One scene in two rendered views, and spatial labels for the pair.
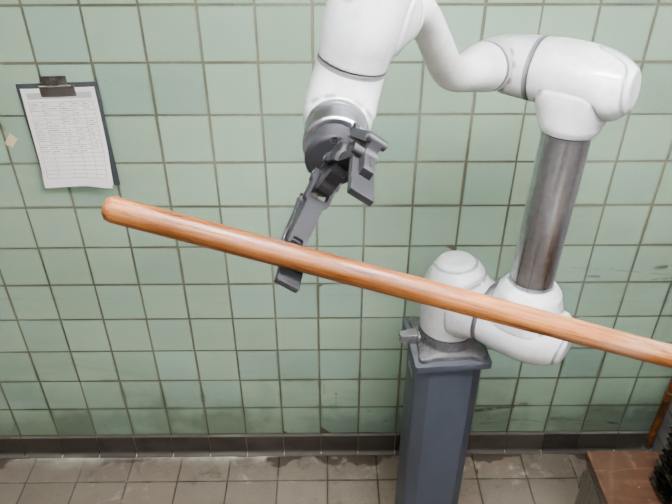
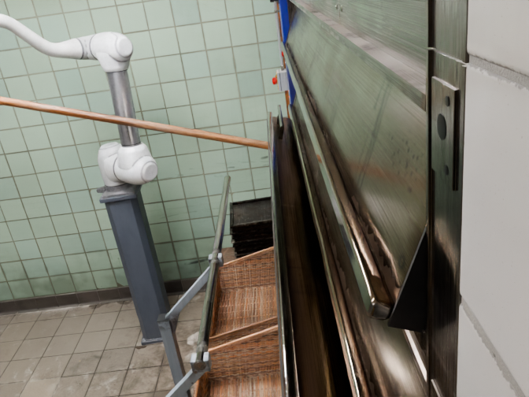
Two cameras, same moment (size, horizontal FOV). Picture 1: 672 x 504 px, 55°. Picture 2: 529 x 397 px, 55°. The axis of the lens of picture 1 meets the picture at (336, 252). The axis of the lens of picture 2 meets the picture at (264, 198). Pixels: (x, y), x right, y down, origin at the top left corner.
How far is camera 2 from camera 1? 1.78 m
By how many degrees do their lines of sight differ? 11
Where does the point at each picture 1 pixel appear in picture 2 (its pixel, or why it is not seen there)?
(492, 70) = (72, 47)
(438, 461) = (135, 260)
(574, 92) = (102, 50)
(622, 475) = (227, 254)
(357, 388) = not seen: hidden behind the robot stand
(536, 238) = not seen: hidden behind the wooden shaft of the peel
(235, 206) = (35, 150)
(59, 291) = not seen: outside the picture
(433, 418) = (121, 231)
